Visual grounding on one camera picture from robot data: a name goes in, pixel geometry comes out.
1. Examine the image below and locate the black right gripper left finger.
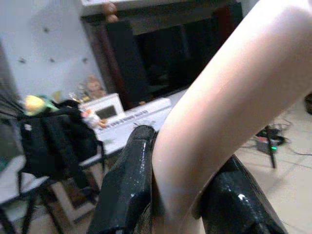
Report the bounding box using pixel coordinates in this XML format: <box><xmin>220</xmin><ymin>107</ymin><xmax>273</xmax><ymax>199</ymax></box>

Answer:
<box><xmin>86</xmin><ymin>125</ymin><xmax>158</xmax><ymax>234</ymax></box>

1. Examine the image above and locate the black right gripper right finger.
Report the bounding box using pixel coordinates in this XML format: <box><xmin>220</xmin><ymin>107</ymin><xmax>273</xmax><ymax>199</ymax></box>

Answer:
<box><xmin>192</xmin><ymin>155</ymin><xmax>288</xmax><ymax>234</ymax></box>

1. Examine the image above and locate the white electronic keyboard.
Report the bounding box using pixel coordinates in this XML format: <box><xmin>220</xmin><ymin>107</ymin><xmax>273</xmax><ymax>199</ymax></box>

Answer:
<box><xmin>94</xmin><ymin>97</ymin><xmax>173</xmax><ymax>156</ymax></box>

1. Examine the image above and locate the grey power strip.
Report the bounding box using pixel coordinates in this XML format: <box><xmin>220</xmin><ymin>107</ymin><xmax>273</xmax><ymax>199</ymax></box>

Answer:
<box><xmin>255</xmin><ymin>126</ymin><xmax>286</xmax><ymax>155</ymax></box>

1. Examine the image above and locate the small doll figure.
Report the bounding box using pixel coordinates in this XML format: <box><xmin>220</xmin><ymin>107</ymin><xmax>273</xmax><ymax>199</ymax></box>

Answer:
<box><xmin>81</xmin><ymin>109</ymin><xmax>108</xmax><ymax>129</ymax></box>

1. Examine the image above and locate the white box with dark window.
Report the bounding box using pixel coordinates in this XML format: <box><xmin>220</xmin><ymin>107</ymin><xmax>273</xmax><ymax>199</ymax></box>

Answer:
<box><xmin>79</xmin><ymin>93</ymin><xmax>126</xmax><ymax>122</ymax></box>

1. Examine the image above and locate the black backpack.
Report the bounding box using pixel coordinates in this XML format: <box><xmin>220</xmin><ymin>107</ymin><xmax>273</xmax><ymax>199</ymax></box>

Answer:
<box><xmin>17</xmin><ymin>99</ymin><xmax>106</xmax><ymax>190</ymax></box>

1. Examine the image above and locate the black folding chair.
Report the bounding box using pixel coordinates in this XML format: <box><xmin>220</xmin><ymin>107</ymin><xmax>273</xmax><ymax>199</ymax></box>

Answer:
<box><xmin>0</xmin><ymin>156</ymin><xmax>108</xmax><ymax>234</ymax></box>

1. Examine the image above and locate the brown teddy bear figurine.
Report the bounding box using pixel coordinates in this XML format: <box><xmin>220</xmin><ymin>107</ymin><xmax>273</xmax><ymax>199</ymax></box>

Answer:
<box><xmin>85</xmin><ymin>74</ymin><xmax>107</xmax><ymax>99</ymax></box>

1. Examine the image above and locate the yellow green plush toy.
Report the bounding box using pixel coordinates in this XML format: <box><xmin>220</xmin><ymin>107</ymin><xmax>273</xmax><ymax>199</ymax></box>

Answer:
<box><xmin>23</xmin><ymin>94</ymin><xmax>61</xmax><ymax>117</ymax></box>

